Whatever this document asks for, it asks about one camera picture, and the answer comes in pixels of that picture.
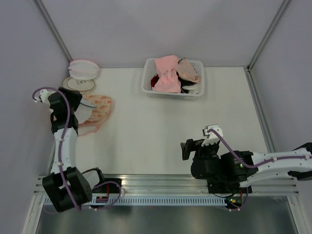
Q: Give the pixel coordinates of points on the white bra in basket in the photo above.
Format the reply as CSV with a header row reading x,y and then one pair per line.
x,y
193,89

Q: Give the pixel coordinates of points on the white slotted cable duct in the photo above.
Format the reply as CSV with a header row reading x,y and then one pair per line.
x,y
170,201

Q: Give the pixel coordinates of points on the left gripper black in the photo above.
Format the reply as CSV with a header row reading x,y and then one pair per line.
x,y
75,96

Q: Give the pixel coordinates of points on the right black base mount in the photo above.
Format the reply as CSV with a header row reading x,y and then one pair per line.
x,y
219,187

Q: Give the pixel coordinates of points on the white plastic basket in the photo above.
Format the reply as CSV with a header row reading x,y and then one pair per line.
x,y
149,71

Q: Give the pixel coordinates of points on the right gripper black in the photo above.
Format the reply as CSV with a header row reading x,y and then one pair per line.
x,y
195,145

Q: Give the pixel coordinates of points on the right side aluminium rail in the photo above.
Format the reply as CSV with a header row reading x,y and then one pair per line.
x,y
260,111

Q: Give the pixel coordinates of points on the beige round laundry bag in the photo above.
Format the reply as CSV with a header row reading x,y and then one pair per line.
x,y
83,86

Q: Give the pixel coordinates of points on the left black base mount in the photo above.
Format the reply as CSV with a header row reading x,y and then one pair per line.
x,y
108,188

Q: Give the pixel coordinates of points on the white mesh laundry bag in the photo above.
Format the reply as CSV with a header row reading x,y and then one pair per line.
x,y
84,110

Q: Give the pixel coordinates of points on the aluminium front rail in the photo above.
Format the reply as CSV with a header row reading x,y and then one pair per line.
x,y
187,185

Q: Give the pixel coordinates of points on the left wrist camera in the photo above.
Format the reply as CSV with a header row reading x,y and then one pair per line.
x,y
42,96

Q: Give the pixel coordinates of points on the peach beige bra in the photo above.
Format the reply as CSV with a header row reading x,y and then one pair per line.
x,y
187,72

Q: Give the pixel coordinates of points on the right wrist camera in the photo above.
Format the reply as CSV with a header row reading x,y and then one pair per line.
x,y
211,133

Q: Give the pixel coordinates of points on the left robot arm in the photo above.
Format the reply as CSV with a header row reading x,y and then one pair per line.
x,y
66,186

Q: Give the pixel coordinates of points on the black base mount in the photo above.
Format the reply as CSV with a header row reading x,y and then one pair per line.
x,y
219,187
108,188

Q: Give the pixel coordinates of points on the right aluminium frame post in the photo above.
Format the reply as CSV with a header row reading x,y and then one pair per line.
x,y
270,30

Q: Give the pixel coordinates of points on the black bra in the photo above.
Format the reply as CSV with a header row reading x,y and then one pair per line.
x,y
185,83

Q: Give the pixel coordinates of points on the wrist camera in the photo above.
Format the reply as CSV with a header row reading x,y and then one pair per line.
x,y
211,133
42,96

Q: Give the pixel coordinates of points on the left aluminium frame post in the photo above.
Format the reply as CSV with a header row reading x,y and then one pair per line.
x,y
53,29

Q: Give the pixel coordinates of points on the dark red bra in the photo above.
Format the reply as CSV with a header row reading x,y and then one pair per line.
x,y
153,82

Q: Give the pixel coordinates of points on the aluminium frame post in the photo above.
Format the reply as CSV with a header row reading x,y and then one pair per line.
x,y
53,29
270,30

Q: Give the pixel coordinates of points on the aluminium rail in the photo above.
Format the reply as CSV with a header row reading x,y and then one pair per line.
x,y
260,111
187,185

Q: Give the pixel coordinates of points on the white pink-edged flat bag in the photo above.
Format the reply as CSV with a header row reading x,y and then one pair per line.
x,y
85,129

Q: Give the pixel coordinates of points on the pink bra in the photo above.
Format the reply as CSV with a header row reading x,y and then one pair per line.
x,y
166,69

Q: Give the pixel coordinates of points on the white pink-trimmed laundry bags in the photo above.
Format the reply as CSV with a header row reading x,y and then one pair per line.
x,y
83,69

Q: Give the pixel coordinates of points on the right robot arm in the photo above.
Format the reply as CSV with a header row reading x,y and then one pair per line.
x,y
244,168

